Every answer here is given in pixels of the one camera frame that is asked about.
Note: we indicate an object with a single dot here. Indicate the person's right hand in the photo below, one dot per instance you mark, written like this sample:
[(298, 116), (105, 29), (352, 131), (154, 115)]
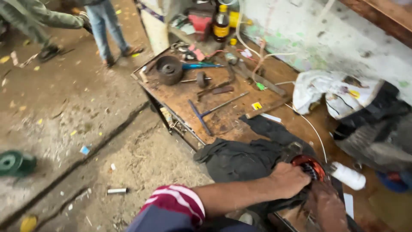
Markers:
[(325, 204)]

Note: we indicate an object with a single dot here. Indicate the person's left hand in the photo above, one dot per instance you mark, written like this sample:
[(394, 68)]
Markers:
[(288, 180)]

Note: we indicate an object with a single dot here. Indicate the person's left fingers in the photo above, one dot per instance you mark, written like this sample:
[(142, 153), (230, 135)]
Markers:
[(302, 182)]

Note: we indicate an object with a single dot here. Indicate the copper wound motor stator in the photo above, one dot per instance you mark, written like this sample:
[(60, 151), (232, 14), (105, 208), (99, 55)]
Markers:
[(305, 166)]

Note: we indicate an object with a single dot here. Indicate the white plastic roll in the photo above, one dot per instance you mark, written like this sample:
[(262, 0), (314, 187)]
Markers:
[(348, 175)]

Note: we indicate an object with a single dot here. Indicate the white paper sheet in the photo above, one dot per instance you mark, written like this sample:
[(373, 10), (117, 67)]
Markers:
[(348, 205)]

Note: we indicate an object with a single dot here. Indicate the black cloth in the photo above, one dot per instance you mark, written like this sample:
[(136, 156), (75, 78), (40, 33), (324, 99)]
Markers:
[(247, 158)]

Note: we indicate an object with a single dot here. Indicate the white flat strip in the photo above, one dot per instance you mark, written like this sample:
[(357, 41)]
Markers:
[(271, 118)]

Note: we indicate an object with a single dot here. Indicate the small yellow box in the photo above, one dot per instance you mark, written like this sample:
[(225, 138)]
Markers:
[(256, 105)]

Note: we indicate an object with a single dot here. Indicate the blue round object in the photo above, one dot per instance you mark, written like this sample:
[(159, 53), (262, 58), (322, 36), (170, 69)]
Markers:
[(394, 181)]

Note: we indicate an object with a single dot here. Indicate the white printed cloth bag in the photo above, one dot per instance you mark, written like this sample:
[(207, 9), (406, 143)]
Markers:
[(334, 93)]

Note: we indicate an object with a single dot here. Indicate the small green connector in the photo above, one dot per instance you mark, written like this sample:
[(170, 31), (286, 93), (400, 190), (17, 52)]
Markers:
[(260, 86)]

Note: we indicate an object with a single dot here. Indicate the long flat metal file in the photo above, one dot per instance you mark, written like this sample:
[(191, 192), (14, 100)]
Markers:
[(257, 80)]

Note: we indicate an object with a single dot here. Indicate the maroon white striped sleeve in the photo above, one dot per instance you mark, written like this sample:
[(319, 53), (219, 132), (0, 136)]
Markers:
[(177, 203)]

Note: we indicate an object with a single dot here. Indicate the blue trousers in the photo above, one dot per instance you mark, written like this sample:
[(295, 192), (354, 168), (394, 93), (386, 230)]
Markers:
[(180, 224)]

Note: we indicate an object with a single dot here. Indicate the small rotor with shaft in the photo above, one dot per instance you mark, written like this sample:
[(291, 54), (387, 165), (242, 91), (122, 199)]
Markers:
[(202, 79)]

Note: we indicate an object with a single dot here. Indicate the small yellow cap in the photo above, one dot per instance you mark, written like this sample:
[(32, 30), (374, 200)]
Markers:
[(233, 41)]

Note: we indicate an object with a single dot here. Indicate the dark round motor cover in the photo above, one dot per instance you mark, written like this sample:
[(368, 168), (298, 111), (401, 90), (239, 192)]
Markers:
[(169, 69)]

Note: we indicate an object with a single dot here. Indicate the yellow container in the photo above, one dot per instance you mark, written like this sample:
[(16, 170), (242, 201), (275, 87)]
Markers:
[(234, 18)]

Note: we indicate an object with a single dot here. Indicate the brown bottle yellow cap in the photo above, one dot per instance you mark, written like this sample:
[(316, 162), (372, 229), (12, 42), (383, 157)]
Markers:
[(221, 24)]

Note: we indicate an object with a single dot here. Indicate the wooden beam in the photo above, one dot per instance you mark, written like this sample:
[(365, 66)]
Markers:
[(383, 17)]

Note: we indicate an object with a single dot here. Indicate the white tube piece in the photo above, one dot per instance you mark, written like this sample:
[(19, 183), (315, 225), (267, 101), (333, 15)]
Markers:
[(116, 190)]

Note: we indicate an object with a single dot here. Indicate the red box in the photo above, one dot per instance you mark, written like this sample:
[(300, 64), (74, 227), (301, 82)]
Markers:
[(199, 23)]

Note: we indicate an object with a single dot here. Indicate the blue paper scrap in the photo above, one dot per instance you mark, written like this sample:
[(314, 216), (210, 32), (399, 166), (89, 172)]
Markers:
[(84, 150)]

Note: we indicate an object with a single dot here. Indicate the green pulley wheel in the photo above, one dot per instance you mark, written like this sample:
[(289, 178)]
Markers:
[(16, 163)]

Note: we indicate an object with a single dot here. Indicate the white post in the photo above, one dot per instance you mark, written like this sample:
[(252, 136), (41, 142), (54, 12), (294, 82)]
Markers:
[(154, 27)]

